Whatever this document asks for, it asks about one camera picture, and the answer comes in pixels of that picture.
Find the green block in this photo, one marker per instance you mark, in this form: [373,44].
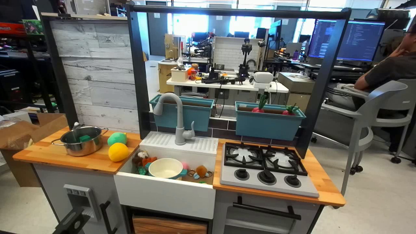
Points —
[84,138]

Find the brown and white plush toy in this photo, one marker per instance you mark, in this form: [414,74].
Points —
[140,157]

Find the grey toy tap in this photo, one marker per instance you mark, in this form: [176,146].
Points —
[179,113]

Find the grey office chair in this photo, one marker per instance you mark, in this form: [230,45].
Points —
[367,110]

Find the black stove burner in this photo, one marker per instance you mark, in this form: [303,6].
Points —
[283,160]
[243,155]

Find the toy kitchen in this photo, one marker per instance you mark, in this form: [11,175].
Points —
[97,81]

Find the toy oven door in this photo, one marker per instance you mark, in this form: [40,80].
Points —
[260,226]

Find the beige box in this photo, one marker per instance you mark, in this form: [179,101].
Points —
[178,74]

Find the steel pot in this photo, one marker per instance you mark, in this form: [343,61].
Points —
[81,148]

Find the monitor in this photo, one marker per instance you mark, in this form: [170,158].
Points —
[351,40]

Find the pink ball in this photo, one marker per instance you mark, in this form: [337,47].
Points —
[185,165]

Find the cream bowl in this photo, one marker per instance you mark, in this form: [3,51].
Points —
[165,168]

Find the black stove knob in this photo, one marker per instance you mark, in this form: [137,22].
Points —
[241,174]
[267,177]
[292,181]

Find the white toy sink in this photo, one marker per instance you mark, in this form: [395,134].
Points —
[162,195]

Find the yellow plush object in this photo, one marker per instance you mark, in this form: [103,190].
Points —
[118,152]

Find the toy radish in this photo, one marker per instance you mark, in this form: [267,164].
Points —
[288,112]
[258,109]

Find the white headset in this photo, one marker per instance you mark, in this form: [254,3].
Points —
[262,77]

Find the teal planter box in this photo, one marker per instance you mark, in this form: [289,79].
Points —
[269,125]
[191,117]

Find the cardboard box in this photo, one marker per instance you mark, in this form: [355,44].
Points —
[19,136]

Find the orange brown plush toy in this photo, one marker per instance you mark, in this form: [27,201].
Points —
[201,171]

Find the person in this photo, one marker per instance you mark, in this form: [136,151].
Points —
[390,70]

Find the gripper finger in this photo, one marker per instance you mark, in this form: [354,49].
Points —
[73,222]

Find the white tile board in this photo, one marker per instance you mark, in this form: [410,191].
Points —
[227,53]

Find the black shelf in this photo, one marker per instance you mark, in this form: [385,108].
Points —
[19,65]

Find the white table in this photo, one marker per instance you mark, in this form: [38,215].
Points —
[227,86]

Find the green plush object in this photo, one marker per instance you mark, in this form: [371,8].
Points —
[117,138]

